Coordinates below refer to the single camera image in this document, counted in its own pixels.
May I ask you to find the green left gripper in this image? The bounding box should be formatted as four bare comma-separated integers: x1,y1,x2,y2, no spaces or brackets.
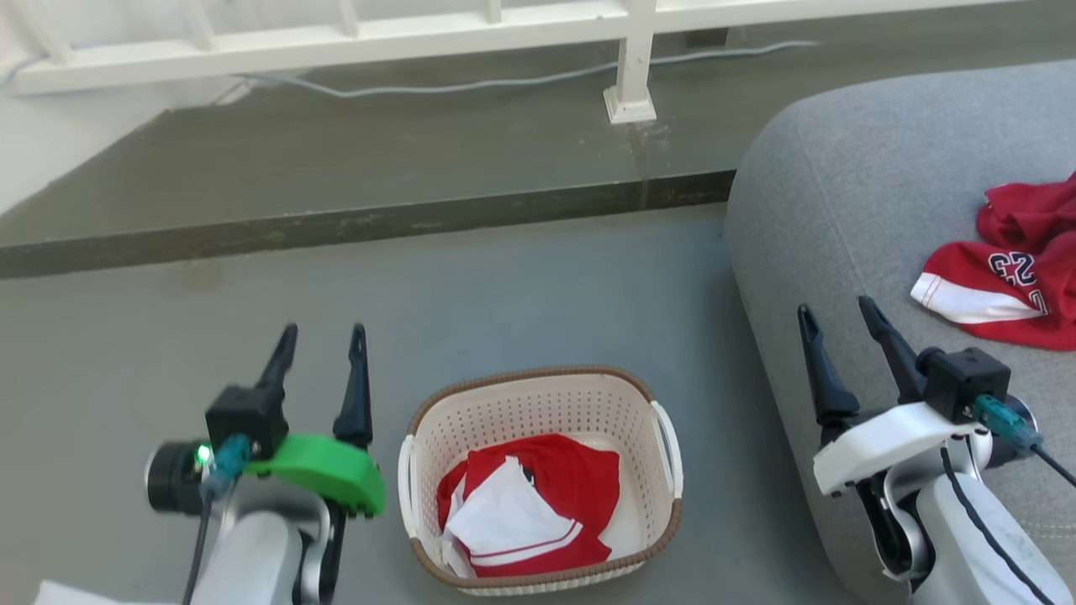
244,324,388,518

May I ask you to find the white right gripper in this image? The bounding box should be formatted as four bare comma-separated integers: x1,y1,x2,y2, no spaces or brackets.
797,296,982,498

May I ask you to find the red jersey with navy number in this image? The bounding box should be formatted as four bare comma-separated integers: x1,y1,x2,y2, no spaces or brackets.
910,171,1076,352

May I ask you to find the grey fabric sofa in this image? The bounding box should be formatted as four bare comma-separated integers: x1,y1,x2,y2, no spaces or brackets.
725,59,1076,605

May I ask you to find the cream plastic laundry basket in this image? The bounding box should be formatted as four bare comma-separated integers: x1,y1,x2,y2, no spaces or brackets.
398,366,684,597

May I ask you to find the red white striped garment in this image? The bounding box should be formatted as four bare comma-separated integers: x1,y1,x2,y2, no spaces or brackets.
435,433,623,579

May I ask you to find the white metal railing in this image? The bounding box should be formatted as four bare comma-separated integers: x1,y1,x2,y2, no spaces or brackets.
4,0,1039,125

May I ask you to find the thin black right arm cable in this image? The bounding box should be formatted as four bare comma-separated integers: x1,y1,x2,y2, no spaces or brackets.
939,445,1053,605

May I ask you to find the grey floor cable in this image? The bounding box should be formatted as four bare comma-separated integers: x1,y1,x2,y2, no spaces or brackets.
234,39,821,100

